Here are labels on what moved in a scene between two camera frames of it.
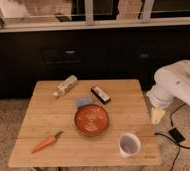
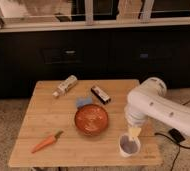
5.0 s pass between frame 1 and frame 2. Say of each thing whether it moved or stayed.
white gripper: moved
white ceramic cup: stayed
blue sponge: stayed
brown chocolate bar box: stayed
